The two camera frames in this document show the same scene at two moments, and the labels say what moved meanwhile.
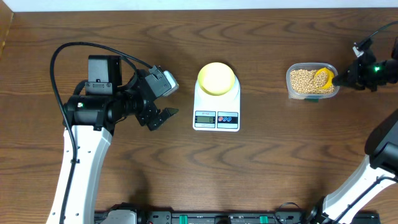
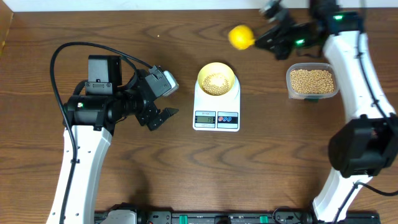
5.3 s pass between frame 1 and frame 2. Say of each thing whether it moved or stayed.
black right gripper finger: moved
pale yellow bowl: stayed
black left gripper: stayed
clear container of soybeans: stayed
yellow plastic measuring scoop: moved
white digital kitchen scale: stayed
